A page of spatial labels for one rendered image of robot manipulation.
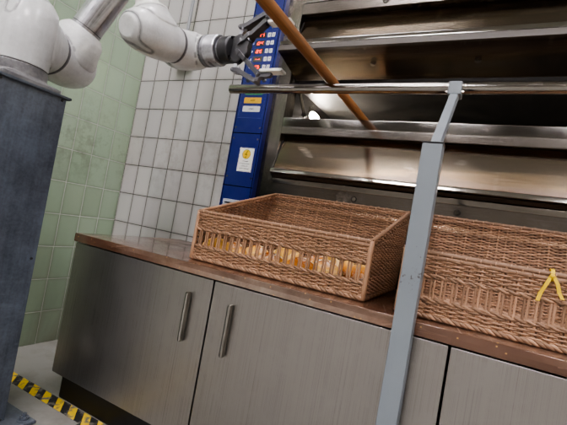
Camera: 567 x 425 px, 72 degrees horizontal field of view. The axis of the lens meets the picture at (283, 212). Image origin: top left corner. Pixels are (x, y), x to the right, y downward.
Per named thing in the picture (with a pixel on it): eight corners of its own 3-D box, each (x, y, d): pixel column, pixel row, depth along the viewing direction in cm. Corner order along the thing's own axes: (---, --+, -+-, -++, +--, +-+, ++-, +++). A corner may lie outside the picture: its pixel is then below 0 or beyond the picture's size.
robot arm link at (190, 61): (216, 74, 121) (187, 63, 110) (178, 75, 128) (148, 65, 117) (218, 37, 120) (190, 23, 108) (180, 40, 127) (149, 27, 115)
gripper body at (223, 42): (232, 42, 117) (258, 40, 113) (227, 70, 116) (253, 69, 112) (218, 29, 110) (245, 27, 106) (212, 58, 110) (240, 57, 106)
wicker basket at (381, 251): (262, 257, 162) (274, 192, 163) (401, 289, 136) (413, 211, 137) (185, 257, 119) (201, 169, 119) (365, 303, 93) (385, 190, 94)
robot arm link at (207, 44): (213, 72, 120) (229, 72, 117) (194, 59, 112) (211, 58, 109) (218, 44, 120) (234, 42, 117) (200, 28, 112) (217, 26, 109)
